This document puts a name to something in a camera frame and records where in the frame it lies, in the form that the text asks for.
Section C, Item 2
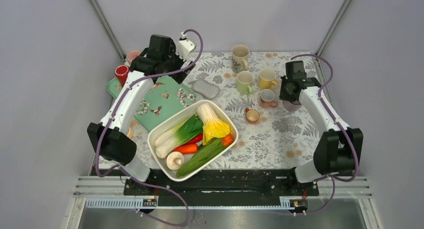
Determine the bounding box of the purple mug black handle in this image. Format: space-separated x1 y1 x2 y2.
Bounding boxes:
282 100 303 112

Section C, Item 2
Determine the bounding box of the yellow mug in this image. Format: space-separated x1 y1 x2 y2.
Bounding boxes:
258 68 279 90

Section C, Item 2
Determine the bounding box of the terracotta pink mug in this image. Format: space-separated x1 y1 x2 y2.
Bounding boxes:
259 89 278 109

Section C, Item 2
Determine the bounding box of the light green mug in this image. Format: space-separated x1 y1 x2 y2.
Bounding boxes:
236 71 254 95

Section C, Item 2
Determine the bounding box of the small orange mug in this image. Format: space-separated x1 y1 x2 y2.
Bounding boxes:
245 108 260 125

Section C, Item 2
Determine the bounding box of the cream floral mug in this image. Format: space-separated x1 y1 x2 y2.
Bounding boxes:
231 44 250 74

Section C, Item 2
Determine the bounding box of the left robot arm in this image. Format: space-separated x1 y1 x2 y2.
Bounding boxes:
87 29 197 195

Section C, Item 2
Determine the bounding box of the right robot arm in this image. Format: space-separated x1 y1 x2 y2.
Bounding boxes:
279 60 364 195

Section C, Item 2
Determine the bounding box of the red mug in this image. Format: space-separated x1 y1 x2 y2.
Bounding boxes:
114 64 130 87

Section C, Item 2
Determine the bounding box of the green floral tray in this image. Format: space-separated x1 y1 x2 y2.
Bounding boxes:
101 76 196 132

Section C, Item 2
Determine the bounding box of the grey sponge pad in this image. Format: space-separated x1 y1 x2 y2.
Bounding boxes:
190 79 220 100

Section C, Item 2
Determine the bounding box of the floral tablecloth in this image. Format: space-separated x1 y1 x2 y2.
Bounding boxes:
130 51 320 170

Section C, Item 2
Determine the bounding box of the pink tall cup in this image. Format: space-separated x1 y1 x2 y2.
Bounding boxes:
125 50 141 64

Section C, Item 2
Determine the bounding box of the bok choy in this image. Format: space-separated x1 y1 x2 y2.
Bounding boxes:
154 115 204 159

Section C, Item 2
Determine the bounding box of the napa cabbage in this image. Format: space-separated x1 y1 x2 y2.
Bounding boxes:
196 102 232 146

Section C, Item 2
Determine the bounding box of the red chili pepper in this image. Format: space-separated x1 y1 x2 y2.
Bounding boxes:
186 132 203 144

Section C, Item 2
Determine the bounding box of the orange carrot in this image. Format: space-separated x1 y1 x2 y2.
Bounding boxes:
173 143 199 155

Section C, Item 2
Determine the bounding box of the yellow tape roll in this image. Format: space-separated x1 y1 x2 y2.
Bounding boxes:
127 127 134 139

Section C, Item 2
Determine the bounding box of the white mushroom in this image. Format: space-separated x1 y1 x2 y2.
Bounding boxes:
166 151 185 171

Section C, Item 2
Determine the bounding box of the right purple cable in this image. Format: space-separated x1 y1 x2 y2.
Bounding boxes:
289 53 361 217

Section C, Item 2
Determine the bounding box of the purple cable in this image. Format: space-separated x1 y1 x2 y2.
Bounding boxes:
94 29 204 227
289 53 361 217

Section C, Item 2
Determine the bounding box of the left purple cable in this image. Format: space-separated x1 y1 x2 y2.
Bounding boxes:
94 29 204 227

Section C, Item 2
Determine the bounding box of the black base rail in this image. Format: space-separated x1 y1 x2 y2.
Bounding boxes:
123 167 321 198

